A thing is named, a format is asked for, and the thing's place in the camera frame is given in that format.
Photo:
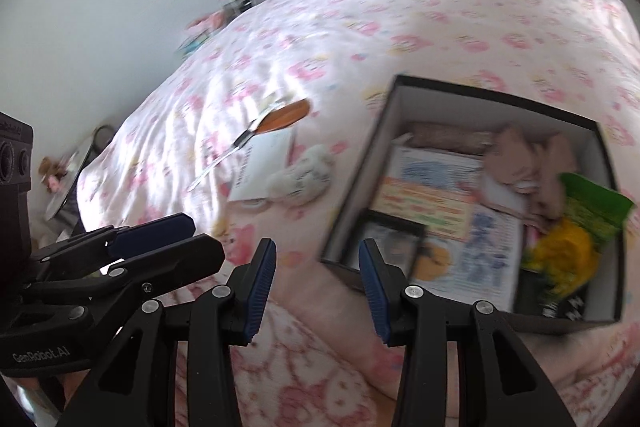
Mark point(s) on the brown knit fabric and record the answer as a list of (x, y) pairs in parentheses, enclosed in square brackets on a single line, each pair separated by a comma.
[(440, 137)]

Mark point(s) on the green packet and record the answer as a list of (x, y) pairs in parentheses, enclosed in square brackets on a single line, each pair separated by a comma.
[(595, 207)]

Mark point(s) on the black picture frame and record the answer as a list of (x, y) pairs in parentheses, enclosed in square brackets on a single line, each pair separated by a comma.
[(392, 247)]

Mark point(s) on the pink printed blanket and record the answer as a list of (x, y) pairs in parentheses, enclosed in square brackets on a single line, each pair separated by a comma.
[(400, 17)]

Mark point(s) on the yellow crinkled item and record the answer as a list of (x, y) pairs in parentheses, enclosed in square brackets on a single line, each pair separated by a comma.
[(560, 252)]

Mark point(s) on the beige cloth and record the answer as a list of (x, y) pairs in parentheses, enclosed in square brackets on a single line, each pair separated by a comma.
[(525, 157)]

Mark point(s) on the white smartwatch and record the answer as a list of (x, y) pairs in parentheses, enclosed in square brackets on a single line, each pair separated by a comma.
[(235, 146)]

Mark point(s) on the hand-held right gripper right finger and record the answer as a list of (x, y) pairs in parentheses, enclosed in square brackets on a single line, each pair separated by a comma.
[(372, 292)]

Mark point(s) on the black cardboard box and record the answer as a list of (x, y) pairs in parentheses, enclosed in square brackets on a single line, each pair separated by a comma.
[(380, 157)]

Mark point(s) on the white paper card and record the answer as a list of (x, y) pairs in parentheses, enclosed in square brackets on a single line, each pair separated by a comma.
[(257, 167)]

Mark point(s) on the small white plush toy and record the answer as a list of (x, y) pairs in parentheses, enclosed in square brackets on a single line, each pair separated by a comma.
[(300, 179)]

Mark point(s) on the white sheet with blue figures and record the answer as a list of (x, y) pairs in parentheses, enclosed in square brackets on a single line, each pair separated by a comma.
[(485, 257)]

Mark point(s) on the black packet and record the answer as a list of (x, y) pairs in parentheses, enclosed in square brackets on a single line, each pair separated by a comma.
[(555, 302)]

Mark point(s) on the orange and green printed card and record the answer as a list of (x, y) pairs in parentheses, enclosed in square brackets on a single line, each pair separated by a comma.
[(425, 209)]

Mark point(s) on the small brown plush toy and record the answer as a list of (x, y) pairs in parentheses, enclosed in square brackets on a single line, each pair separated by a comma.
[(52, 172)]

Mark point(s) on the blue and white printed card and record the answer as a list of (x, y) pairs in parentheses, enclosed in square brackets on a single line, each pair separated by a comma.
[(435, 169)]

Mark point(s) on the pile of pink things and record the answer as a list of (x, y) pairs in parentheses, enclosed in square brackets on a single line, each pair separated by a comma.
[(205, 27)]

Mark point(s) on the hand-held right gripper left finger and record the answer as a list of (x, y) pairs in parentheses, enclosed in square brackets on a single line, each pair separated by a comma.
[(260, 292)]

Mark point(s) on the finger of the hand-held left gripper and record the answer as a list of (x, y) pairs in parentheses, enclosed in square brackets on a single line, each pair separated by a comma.
[(175, 262), (150, 232)]

